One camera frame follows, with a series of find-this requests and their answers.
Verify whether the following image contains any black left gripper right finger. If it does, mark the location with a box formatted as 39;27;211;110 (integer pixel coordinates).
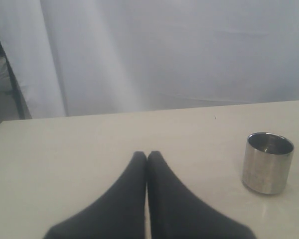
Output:
147;151;256;239

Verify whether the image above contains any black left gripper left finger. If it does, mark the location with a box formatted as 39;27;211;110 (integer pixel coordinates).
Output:
45;151;147;239

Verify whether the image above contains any stainless steel cup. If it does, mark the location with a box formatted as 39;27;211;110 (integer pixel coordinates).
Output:
242;132;295;195

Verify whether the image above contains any white backdrop curtain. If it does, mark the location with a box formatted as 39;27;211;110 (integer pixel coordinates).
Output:
0;0;299;118

